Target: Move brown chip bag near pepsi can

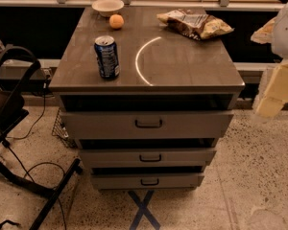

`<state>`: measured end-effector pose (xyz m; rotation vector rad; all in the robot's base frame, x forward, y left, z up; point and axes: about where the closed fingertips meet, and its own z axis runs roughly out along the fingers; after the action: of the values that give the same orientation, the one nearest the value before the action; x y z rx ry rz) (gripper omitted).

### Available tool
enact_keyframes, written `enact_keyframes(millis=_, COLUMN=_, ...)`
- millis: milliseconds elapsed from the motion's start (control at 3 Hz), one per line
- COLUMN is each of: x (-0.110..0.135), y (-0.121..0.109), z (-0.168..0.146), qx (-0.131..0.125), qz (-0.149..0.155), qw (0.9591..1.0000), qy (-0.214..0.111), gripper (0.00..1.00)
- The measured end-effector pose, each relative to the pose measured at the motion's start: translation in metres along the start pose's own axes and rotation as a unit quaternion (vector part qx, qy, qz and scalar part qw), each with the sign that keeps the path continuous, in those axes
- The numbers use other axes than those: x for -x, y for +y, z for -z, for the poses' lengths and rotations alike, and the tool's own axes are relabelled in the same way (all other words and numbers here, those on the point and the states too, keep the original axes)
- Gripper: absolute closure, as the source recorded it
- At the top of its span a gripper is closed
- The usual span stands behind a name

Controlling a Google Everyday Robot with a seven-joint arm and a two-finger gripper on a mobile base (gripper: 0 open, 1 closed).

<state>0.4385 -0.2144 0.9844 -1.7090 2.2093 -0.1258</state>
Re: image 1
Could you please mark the blue pepsi can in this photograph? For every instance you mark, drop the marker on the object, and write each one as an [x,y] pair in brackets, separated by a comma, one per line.
[106,53]

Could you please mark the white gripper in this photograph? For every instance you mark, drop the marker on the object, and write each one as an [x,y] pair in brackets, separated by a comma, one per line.
[287,33]

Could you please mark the grey drawer cabinet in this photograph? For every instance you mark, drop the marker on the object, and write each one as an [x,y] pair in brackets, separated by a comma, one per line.
[160,70]

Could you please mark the white bowl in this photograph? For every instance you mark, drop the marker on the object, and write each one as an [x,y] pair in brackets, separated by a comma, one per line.
[107,8]

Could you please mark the black chair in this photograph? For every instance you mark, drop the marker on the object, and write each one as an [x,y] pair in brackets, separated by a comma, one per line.
[11,114]

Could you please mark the bottom grey drawer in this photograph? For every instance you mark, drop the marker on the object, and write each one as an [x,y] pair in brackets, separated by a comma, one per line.
[147,181]

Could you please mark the brown chip bag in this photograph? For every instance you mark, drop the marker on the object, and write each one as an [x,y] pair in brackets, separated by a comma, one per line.
[195,25]

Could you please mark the top grey drawer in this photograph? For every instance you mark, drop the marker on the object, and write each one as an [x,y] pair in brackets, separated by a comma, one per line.
[147,125]

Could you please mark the wire mesh basket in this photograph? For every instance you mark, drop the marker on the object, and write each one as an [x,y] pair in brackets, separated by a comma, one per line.
[59,130]

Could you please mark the grey drawer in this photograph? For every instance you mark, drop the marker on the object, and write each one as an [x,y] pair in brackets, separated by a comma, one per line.
[147,181]
[140,158]
[147,125]

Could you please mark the middle grey drawer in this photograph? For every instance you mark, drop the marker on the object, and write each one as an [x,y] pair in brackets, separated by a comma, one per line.
[140,158]

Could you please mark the blue tape cross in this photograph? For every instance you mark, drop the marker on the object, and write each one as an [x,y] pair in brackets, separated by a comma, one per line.
[143,210]

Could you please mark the orange fruit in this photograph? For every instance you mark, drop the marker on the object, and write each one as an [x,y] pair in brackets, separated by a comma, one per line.
[116,21]

